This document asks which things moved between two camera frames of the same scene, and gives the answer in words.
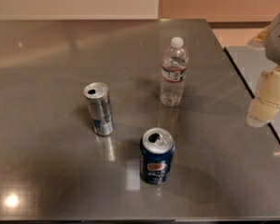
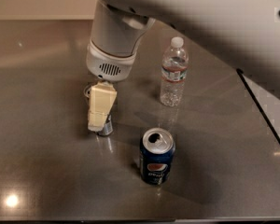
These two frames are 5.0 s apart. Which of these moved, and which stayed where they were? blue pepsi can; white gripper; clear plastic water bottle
Moved: white gripper
Stayed: blue pepsi can; clear plastic water bottle
